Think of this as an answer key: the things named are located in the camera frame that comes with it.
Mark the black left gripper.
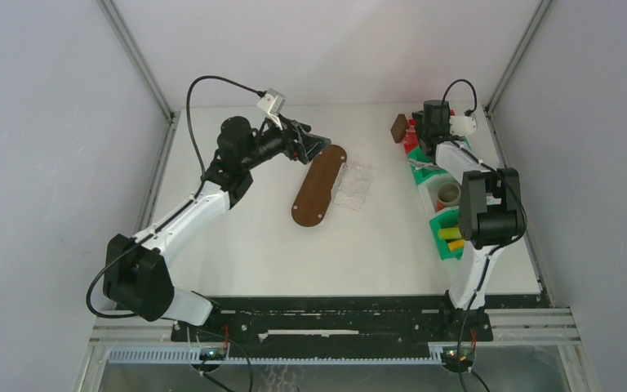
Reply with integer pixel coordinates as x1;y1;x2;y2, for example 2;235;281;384
241;114;330;172

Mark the clear textured acrylic holder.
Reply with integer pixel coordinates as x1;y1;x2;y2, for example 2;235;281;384
331;163;373;211

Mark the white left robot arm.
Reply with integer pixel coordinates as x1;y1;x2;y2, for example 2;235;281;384
91;115;331;341

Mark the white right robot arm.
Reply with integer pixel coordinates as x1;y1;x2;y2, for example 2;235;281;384
411;100;527;340

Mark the brown oval wooden tray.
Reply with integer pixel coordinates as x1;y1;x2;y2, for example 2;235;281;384
291;145;347;228

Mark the green bin with toothpaste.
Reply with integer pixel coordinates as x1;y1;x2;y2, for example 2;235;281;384
429;208;464;260

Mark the green toothpaste tube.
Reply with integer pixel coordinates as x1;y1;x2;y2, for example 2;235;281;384
437;227;462;241

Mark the yellow toothpaste tube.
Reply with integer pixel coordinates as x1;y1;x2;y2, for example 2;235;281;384
447;239;465;252

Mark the red storage bin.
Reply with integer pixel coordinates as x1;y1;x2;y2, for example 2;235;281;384
391;109;455;154

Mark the green bin with toothbrushes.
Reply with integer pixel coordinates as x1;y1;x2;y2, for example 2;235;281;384
406;136;481;185

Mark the white storage bin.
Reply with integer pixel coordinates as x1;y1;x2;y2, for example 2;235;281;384
417;171;461;215

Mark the grey ceramic cup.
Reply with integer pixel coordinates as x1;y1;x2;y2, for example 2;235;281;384
436;182;461;212

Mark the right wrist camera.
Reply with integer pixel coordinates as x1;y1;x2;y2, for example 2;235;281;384
449;115;478;137

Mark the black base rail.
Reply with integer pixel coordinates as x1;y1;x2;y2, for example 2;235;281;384
171;295;494;359

